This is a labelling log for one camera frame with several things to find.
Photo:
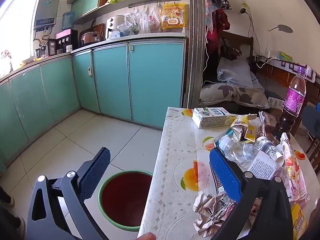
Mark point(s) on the brown slipper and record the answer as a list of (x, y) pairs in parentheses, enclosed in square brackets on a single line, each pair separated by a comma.
[(10, 225)]

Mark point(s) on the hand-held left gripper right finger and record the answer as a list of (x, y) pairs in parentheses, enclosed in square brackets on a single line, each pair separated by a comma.
[(225, 175)]

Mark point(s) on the silver water heater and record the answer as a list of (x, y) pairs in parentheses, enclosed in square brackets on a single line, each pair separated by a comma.
[(47, 10)]

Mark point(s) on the wooden cutting board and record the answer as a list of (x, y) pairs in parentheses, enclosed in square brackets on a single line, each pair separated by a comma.
[(100, 28)]

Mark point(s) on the metal hanging rail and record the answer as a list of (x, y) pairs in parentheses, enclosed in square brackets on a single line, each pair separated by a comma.
[(152, 2)]

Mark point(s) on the purple label drink bottle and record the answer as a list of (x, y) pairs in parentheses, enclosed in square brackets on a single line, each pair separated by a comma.
[(295, 100)]

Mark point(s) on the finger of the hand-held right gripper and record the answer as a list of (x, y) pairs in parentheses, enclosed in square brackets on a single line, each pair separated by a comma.
[(318, 106)]

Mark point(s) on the pink snack bag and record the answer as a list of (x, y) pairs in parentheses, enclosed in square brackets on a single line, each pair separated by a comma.
[(295, 177)]

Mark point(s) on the blue water jug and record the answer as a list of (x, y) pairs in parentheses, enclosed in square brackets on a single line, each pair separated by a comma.
[(68, 21)]

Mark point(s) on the dark wooden chair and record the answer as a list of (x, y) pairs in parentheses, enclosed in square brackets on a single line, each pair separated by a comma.
[(240, 42)]

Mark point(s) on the silver yellow wrapper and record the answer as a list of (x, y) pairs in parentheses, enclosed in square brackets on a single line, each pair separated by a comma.
[(237, 135)]

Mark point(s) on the white plastic bag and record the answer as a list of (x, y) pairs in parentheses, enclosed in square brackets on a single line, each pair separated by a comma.
[(143, 21)]

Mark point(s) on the red bin with green rim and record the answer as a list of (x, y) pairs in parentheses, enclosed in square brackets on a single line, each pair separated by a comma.
[(125, 200)]

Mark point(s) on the black pink water dispenser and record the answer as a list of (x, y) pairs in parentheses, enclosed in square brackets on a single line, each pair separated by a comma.
[(67, 40)]

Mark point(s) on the kitchen faucet with patterned cloth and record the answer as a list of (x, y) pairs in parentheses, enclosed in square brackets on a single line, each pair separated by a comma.
[(6, 55)]

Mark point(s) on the white air fryer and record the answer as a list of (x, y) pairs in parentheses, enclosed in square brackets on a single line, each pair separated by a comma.
[(112, 25)]

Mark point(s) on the purple white patterned mat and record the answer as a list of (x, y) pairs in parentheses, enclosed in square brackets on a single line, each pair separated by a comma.
[(300, 68)]

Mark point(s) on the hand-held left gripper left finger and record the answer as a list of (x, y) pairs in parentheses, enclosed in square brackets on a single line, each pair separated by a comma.
[(95, 172)]

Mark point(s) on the bubble wrap bag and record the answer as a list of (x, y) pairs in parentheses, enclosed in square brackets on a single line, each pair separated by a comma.
[(235, 72)]

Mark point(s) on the aluminium sliding door frame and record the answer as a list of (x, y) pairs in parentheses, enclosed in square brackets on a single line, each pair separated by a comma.
[(197, 42)]

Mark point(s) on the teal upper kitchen cabinets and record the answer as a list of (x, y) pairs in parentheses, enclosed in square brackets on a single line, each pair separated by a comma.
[(85, 0)]

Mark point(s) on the red hanging garment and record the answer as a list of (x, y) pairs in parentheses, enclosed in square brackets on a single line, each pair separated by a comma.
[(221, 20)]

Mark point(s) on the teal lower kitchen cabinets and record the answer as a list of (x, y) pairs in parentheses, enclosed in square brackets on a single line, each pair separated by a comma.
[(110, 80)]

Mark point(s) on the crushed yellow drink carton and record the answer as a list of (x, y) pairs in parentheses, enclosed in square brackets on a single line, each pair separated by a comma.
[(241, 122)]

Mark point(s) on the silver foil wrapper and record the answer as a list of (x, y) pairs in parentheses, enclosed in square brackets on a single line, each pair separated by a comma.
[(212, 210)]

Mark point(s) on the fruit print tablecloth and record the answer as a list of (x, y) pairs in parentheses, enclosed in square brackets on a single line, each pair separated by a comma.
[(175, 155)]

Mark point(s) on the person's leg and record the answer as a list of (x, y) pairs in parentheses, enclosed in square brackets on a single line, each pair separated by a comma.
[(6, 197)]

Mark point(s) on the crushed clear plastic bottle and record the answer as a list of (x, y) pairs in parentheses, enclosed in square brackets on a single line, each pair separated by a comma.
[(260, 162)]

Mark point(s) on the dark brown snack packet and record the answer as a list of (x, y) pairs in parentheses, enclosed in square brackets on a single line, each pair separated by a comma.
[(271, 123)]

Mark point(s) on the plastic bag with red print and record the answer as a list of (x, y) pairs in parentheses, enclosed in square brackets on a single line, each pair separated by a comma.
[(155, 18)]

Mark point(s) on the wooden side desk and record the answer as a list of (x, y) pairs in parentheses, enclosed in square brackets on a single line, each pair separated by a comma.
[(277, 75)]

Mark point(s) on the kitchen window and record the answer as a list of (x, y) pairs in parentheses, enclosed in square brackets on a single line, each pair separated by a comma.
[(17, 25)]

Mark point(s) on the black countertop appliance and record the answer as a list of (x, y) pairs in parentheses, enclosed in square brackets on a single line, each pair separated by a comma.
[(52, 47)]

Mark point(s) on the white milk carton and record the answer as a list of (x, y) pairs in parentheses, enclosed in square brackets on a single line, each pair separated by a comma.
[(210, 120)]

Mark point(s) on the yellow wet wipes pack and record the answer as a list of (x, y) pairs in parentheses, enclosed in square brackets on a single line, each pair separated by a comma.
[(173, 15)]

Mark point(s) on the floral beige cushion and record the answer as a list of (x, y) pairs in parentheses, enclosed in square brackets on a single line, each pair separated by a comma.
[(225, 92)]

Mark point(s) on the person's left hand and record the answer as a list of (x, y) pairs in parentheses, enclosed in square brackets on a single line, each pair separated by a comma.
[(146, 237)]

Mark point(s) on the clear plastic bag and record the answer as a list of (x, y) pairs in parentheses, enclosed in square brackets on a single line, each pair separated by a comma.
[(127, 26)]

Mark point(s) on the black wall charger plug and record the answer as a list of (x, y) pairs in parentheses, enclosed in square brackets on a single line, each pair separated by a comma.
[(243, 10)]

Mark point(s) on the green card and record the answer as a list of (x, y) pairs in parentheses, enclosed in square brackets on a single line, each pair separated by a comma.
[(286, 55)]

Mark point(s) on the teal kitchen cabinets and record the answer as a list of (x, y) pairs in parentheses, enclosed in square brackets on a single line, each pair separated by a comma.
[(85, 0), (110, 80)]

